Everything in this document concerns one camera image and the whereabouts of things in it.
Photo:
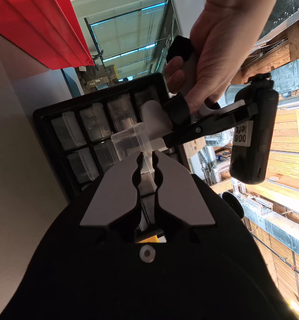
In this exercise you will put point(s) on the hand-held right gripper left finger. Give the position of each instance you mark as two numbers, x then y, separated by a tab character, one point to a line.
112	200

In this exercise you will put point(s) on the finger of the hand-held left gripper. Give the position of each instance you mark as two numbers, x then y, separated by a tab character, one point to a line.
158	146
152	117

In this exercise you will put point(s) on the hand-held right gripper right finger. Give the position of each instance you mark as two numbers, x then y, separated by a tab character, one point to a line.
184	200

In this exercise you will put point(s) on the clear plastic drawer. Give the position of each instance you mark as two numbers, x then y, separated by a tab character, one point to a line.
129	140

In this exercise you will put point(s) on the yellow plastic bin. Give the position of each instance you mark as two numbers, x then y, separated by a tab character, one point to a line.
149	239

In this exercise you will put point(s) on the black drawer cabinet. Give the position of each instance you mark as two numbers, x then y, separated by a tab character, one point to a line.
44	120

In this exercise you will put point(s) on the red plastic bin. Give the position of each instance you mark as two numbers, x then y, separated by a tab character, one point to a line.
34	25

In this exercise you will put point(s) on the person's left hand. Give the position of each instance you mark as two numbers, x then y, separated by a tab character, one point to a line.
229	35

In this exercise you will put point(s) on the silver pipe bundle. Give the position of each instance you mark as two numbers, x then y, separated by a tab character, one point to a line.
217	160

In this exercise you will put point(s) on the black round ribbed disc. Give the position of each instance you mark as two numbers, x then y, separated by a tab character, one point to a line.
233	204

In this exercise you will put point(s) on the glass partition wall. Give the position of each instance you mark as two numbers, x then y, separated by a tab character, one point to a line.
134	35

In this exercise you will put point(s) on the metal air duct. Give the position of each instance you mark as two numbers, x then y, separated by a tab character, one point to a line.
279	225

